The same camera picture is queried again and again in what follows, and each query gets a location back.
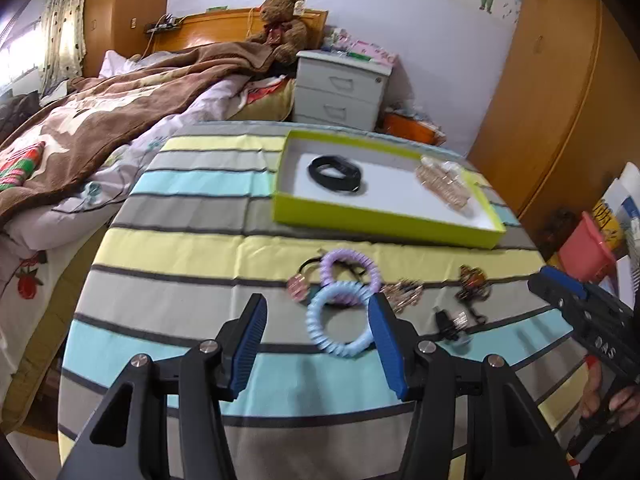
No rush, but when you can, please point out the dark cloth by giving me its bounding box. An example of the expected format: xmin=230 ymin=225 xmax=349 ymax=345
xmin=0 ymin=92 xmax=41 ymax=131

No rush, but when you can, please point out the green cardboard tray box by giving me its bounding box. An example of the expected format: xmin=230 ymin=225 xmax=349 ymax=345
xmin=271 ymin=129 xmax=507 ymax=250

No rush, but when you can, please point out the yellow mattress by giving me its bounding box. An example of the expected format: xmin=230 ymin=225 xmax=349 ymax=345
xmin=235 ymin=77 xmax=296 ymax=123

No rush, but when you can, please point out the purple spiral hair tie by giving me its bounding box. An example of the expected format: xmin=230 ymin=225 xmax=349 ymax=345
xmin=319 ymin=250 xmax=381 ymax=308

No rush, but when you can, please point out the blue spiral hair tie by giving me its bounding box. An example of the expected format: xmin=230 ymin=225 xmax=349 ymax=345
xmin=305 ymin=282 xmax=378 ymax=358

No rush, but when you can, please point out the brown patterned blanket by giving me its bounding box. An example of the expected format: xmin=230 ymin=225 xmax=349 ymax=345
xmin=0 ymin=40 xmax=273 ymax=221

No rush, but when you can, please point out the large wooden wardrobe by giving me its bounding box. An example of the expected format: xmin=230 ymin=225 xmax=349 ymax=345
xmin=470 ymin=0 xmax=640 ymax=221

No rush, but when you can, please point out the clear hair claw clip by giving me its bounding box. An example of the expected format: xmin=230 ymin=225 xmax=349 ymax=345
xmin=415 ymin=156 xmax=476 ymax=218

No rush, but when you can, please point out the pink plastic bucket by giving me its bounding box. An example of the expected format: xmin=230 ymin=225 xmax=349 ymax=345
xmin=557 ymin=210 xmax=617 ymax=283

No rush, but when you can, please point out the narrow wooden wardrobe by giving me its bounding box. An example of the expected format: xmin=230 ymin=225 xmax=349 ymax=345
xmin=82 ymin=0 xmax=173 ymax=78

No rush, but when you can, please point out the black wristband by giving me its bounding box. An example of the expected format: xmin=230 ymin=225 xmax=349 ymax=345
xmin=306 ymin=155 xmax=371 ymax=195

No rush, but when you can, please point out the small black hair clip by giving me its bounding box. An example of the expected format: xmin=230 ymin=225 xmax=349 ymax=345
xmin=434 ymin=309 xmax=473 ymax=347

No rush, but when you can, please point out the white drawer nightstand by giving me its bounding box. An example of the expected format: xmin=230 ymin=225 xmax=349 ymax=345
xmin=291 ymin=50 xmax=398 ymax=131

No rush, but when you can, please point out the orange box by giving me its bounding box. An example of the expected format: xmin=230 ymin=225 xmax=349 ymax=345
xmin=382 ymin=112 xmax=446 ymax=146

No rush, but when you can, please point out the wooden bed headboard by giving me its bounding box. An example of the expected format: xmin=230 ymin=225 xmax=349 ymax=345
xmin=150 ymin=8 xmax=328 ymax=56

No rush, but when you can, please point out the striped tablecloth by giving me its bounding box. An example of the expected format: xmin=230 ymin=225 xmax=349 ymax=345
xmin=57 ymin=120 xmax=588 ymax=480

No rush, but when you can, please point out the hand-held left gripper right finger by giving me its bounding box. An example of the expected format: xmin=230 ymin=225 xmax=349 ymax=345
xmin=367 ymin=292 xmax=576 ymax=480

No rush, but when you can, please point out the red white printed cloth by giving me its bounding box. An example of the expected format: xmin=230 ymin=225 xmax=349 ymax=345
xmin=245 ymin=80 xmax=286 ymax=106

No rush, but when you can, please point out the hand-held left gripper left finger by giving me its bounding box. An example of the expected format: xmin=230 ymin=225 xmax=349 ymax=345
xmin=57 ymin=294 xmax=268 ymax=480

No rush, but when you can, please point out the brown teddy bear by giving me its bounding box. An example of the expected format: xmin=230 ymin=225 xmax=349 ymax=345
xmin=247 ymin=0 xmax=310 ymax=63

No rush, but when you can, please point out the red green striped cloth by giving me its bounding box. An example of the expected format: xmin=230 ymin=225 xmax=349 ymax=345
xmin=0 ymin=142 xmax=46 ymax=191

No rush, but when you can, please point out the patterned curtain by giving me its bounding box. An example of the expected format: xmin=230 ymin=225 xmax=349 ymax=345
xmin=39 ymin=0 xmax=91 ymax=93

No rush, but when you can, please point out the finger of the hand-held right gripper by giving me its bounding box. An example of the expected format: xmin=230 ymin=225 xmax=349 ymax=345
xmin=528 ymin=266 xmax=590 ymax=312

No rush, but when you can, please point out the black hair tie pink charm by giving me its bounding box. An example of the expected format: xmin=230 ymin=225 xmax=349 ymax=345
xmin=286 ymin=254 xmax=373 ymax=305

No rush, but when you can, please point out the pink flowered box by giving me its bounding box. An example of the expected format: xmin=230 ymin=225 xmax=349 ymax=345
xmin=325 ymin=27 xmax=398 ymax=63

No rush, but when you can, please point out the power strip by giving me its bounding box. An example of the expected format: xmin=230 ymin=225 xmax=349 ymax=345
xmin=146 ymin=15 xmax=183 ymax=33

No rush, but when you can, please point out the person's right hand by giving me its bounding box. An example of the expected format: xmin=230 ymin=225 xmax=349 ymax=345
xmin=581 ymin=355 xmax=640 ymax=428

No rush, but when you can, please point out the window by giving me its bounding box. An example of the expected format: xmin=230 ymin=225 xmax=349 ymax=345
xmin=0 ymin=0 xmax=46 ymax=96

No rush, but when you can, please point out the stack of papers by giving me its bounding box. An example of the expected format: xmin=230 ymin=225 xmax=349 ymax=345
xmin=592 ymin=162 xmax=640 ymax=306

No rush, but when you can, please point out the gold hair clip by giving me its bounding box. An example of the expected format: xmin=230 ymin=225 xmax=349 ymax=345
xmin=382 ymin=280 xmax=426 ymax=315

